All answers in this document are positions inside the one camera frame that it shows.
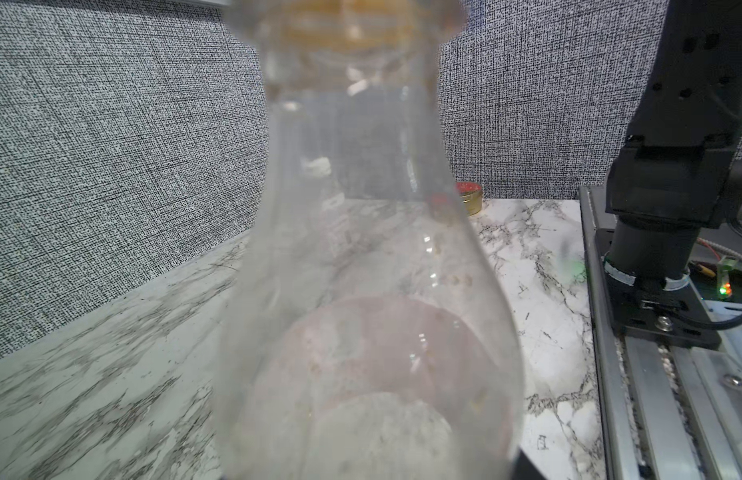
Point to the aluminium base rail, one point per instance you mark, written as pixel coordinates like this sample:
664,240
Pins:
668,359

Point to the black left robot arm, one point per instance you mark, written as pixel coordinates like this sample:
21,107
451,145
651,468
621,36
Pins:
676,176

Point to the round gold tin red lid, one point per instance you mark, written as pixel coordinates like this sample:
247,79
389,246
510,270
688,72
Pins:
471,194

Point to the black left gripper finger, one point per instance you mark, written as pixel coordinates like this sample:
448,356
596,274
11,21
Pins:
525,469

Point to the clear bottle red label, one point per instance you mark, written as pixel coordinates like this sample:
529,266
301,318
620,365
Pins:
367,336

